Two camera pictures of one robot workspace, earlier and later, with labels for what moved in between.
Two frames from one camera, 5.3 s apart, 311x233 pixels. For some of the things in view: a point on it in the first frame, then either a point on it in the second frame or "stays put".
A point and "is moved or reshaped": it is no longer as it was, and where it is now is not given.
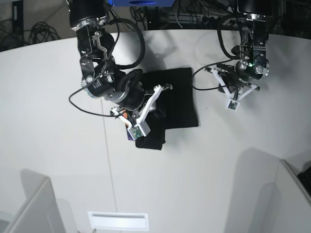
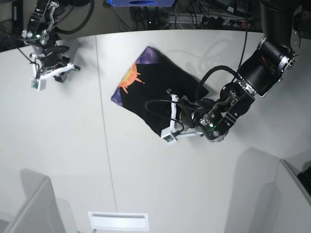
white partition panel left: (40, 213) stays put
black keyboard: (305, 177) stays put
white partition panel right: (283, 206) stays put
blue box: (141, 3) stays put
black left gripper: (130, 94) to (52, 56)
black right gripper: (231, 76) to (193, 112)
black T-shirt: (176, 108) is moved or reshaped
